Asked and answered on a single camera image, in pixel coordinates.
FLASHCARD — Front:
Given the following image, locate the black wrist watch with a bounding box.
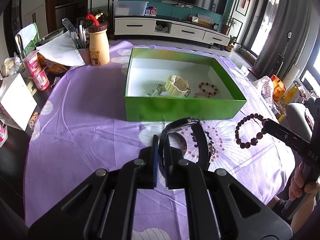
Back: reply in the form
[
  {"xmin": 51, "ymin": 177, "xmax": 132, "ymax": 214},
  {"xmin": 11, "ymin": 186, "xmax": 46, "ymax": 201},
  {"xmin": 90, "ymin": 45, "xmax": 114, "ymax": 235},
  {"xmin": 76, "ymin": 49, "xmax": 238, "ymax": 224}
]
[{"xmin": 158, "ymin": 117, "xmax": 213, "ymax": 177}]

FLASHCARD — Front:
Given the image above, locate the brown wooden bead bracelet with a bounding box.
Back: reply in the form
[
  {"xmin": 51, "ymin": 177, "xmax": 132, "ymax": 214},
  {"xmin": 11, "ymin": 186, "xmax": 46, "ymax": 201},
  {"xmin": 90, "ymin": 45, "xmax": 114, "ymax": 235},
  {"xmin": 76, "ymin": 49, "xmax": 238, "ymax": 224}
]
[{"xmin": 234, "ymin": 113, "xmax": 268, "ymax": 149}]

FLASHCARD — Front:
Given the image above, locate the silver metal bangle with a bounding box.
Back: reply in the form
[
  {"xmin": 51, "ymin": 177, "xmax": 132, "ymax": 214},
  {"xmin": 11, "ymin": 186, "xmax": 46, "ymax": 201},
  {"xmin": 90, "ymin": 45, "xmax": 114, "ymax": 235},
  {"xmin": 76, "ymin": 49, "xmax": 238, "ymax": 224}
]
[{"xmin": 168, "ymin": 132, "xmax": 187, "ymax": 154}]

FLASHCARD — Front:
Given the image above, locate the green crystal jewelry piece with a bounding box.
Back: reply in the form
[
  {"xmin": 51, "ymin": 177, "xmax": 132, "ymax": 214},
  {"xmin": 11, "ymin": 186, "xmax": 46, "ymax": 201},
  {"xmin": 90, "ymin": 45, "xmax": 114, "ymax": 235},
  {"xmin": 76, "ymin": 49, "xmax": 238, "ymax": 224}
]
[{"xmin": 148, "ymin": 83, "xmax": 165, "ymax": 97}]

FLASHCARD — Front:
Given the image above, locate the right hand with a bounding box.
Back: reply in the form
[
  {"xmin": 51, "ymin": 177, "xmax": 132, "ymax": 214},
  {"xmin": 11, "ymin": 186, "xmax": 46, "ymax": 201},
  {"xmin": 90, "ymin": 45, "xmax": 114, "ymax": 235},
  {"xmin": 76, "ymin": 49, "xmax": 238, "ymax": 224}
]
[{"xmin": 289, "ymin": 162, "xmax": 319, "ymax": 202}]

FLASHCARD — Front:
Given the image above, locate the cream wrist watch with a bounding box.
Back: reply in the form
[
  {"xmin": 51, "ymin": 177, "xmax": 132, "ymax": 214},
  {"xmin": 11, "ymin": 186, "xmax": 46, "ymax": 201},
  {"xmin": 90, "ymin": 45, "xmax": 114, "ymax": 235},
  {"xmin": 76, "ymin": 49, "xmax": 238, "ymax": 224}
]
[{"xmin": 164, "ymin": 75, "xmax": 191, "ymax": 97}]

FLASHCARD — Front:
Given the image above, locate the green cardboard box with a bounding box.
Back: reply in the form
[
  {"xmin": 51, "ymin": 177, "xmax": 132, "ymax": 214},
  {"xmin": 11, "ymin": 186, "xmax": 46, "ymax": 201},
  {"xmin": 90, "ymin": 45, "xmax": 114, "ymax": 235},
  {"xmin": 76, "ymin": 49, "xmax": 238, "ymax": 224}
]
[{"xmin": 124, "ymin": 47, "xmax": 246, "ymax": 121}]

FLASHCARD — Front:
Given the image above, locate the yellow bear bottle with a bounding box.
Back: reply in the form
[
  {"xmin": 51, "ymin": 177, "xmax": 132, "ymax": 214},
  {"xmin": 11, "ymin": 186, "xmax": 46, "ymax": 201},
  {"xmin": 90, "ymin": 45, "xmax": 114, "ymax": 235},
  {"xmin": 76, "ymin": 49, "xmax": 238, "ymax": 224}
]
[{"xmin": 86, "ymin": 14, "xmax": 110, "ymax": 66}]

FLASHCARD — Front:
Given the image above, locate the pink pen holder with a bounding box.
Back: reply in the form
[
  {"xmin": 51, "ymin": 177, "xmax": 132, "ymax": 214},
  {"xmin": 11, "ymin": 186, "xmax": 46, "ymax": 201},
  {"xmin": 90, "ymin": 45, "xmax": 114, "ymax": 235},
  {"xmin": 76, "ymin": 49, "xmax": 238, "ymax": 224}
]
[{"xmin": 78, "ymin": 48, "xmax": 91, "ymax": 65}]

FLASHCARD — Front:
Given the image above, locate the lower pink yogurt cup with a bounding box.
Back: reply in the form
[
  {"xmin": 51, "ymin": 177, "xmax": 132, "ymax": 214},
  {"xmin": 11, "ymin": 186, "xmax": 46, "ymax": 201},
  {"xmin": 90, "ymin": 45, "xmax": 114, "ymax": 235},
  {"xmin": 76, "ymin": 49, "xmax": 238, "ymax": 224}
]
[{"xmin": 33, "ymin": 70, "xmax": 50, "ymax": 91}]

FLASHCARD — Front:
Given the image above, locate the pink yogurt cup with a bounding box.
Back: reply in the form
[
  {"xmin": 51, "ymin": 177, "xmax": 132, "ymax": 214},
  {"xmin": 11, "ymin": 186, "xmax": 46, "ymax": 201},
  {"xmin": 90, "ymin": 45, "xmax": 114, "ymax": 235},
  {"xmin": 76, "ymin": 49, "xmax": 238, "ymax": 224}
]
[
  {"xmin": 23, "ymin": 50, "xmax": 42, "ymax": 77},
  {"xmin": 33, "ymin": 70, "xmax": 50, "ymax": 91}
]

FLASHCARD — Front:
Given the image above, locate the white paper box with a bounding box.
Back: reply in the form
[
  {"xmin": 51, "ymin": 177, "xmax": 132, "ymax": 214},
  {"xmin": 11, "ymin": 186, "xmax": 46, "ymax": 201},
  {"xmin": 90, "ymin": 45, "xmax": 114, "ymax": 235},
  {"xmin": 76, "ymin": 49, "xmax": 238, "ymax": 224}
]
[{"xmin": 1, "ymin": 73, "xmax": 37, "ymax": 131}]

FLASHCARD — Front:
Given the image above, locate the white TV cabinet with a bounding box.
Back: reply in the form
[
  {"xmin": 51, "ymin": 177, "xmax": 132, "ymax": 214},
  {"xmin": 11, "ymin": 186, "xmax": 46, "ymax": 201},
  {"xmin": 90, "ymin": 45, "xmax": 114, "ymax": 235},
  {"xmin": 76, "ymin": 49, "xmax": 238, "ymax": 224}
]
[{"xmin": 114, "ymin": 16, "xmax": 231, "ymax": 47}]

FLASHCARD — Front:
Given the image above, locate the white paper sheet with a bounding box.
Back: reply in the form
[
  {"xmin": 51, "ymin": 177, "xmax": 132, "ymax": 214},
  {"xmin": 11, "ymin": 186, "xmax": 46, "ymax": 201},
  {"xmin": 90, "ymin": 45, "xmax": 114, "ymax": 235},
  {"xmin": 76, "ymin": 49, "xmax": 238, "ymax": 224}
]
[{"xmin": 37, "ymin": 31, "xmax": 85, "ymax": 67}]

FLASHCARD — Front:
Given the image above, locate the potted green plant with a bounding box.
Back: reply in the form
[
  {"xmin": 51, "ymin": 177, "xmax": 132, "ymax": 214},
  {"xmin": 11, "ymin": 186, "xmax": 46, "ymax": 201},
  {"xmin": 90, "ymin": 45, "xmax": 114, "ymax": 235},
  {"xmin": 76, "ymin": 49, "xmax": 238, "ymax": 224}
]
[{"xmin": 220, "ymin": 14, "xmax": 237, "ymax": 35}]

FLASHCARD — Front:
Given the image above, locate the upper pink yogurt cup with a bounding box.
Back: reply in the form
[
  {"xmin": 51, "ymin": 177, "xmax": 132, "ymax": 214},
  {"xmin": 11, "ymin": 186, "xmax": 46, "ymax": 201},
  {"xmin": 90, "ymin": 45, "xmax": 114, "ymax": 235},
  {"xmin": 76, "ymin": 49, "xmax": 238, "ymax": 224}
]
[{"xmin": 23, "ymin": 50, "xmax": 42, "ymax": 77}]

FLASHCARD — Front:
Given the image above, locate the clear plastic storage bin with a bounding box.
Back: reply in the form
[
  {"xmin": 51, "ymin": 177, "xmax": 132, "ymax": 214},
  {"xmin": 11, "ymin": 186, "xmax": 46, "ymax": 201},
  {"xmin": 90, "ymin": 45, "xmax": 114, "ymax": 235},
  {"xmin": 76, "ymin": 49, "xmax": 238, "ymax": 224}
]
[{"xmin": 113, "ymin": 1, "xmax": 148, "ymax": 16}]

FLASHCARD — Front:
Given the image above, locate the pink bead bracelet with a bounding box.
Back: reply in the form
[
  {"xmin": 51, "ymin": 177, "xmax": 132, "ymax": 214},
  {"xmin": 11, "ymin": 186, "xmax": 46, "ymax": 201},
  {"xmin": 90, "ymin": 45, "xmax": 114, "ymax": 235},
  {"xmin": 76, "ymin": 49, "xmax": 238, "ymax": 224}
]
[{"xmin": 194, "ymin": 81, "xmax": 221, "ymax": 99}]

